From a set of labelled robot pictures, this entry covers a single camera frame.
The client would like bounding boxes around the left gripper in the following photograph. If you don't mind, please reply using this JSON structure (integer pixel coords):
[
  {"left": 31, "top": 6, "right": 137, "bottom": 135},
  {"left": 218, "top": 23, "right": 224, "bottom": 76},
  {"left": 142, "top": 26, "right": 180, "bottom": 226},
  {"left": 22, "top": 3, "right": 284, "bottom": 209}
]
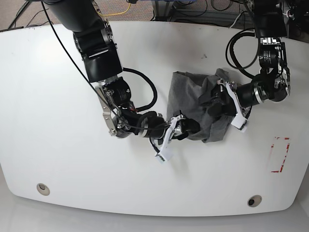
[{"left": 199, "top": 83, "right": 262, "bottom": 117}]

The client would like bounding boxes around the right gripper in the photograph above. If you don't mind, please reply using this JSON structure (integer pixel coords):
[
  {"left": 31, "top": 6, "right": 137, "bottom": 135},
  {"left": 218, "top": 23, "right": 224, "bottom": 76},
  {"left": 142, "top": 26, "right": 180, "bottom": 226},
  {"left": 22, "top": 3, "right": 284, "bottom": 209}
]
[{"left": 142, "top": 110, "right": 201, "bottom": 141}]

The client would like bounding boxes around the grey t-shirt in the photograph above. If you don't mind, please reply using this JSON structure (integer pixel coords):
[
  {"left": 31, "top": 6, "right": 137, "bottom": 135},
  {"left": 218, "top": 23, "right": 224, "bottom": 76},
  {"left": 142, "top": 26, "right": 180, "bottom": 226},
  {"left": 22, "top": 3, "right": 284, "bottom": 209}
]
[{"left": 167, "top": 68, "right": 233, "bottom": 143}]

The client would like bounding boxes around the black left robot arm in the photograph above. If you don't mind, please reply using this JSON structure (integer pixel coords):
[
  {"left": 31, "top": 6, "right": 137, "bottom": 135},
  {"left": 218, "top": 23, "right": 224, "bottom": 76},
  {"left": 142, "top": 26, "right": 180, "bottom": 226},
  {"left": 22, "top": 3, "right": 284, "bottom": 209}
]
[{"left": 198, "top": 0, "right": 291, "bottom": 119}]

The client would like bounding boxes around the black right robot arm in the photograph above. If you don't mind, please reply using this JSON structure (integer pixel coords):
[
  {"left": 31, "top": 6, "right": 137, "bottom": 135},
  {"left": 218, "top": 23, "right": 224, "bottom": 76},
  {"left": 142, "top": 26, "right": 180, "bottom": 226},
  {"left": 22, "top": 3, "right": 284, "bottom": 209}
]
[{"left": 42, "top": 0, "right": 200, "bottom": 140}]

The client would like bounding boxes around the red tape rectangle marking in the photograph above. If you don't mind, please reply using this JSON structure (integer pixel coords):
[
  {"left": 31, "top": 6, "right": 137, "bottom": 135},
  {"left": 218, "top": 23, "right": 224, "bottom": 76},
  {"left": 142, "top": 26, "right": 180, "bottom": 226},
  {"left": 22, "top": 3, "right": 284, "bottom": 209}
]
[{"left": 267, "top": 137, "right": 291, "bottom": 173}]

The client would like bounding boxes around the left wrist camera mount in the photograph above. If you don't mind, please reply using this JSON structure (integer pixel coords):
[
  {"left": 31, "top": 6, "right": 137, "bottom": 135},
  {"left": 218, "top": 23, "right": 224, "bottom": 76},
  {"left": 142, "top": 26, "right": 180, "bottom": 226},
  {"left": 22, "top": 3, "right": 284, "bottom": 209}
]
[{"left": 217, "top": 79, "right": 248, "bottom": 132}]

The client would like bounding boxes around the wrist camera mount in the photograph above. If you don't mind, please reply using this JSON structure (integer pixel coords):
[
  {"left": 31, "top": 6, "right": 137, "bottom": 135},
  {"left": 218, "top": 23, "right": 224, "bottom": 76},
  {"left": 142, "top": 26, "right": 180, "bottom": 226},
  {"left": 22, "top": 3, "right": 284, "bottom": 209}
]
[
  {"left": 217, "top": 79, "right": 248, "bottom": 132},
  {"left": 149, "top": 114, "right": 186, "bottom": 163}
]

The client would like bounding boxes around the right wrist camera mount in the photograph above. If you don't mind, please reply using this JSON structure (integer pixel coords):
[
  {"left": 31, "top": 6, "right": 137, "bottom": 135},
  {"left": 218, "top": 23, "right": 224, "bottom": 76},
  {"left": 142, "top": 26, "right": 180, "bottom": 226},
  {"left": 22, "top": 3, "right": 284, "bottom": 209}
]
[{"left": 149, "top": 114, "right": 186, "bottom": 163}]

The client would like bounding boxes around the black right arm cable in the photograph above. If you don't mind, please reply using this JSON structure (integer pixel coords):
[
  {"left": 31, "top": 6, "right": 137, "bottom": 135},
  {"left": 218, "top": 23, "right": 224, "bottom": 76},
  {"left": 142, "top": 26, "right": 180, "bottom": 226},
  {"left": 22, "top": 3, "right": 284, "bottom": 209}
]
[{"left": 122, "top": 67, "right": 158, "bottom": 114}]

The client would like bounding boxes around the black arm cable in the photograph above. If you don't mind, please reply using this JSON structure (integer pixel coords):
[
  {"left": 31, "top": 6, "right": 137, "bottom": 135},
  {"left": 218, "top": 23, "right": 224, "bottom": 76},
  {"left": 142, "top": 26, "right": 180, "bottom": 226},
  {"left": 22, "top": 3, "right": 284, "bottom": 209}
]
[
  {"left": 122, "top": 67, "right": 158, "bottom": 114},
  {"left": 225, "top": 28, "right": 260, "bottom": 80}
]

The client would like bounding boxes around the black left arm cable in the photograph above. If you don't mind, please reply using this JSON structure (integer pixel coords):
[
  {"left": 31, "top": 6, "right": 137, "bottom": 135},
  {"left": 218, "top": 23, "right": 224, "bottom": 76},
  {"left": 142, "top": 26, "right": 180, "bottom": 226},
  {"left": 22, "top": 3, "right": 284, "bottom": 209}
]
[{"left": 225, "top": 28, "right": 260, "bottom": 80}]

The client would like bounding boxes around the white cable on floor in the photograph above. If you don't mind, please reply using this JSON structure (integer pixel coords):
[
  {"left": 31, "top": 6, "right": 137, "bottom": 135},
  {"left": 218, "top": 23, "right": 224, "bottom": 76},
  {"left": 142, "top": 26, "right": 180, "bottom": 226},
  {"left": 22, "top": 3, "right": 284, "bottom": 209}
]
[{"left": 229, "top": 12, "right": 247, "bottom": 29}]

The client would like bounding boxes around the right table cable grommet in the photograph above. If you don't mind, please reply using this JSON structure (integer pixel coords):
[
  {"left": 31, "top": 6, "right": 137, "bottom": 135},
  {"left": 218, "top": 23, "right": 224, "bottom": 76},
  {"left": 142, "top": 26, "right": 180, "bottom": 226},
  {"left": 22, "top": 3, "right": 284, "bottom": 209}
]
[{"left": 247, "top": 195, "right": 262, "bottom": 207}]

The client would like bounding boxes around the table cable grommet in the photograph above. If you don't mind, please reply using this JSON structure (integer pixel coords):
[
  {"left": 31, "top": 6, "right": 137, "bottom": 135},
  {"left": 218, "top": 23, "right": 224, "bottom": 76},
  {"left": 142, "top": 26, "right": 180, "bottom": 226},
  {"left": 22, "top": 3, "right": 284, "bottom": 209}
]
[
  {"left": 37, "top": 183, "right": 50, "bottom": 196},
  {"left": 247, "top": 195, "right": 262, "bottom": 207}
]

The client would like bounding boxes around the yellow cable on floor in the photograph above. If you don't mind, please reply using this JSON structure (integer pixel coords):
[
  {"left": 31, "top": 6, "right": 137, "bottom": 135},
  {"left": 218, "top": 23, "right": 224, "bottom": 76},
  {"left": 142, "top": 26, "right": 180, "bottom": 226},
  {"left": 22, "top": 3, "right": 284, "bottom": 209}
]
[{"left": 101, "top": 2, "right": 132, "bottom": 17}]

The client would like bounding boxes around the left table cable grommet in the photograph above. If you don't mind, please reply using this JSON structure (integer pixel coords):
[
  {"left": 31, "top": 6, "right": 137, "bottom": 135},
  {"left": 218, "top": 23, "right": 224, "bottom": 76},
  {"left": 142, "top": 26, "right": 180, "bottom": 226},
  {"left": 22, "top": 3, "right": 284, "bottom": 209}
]
[{"left": 37, "top": 183, "right": 50, "bottom": 196}]

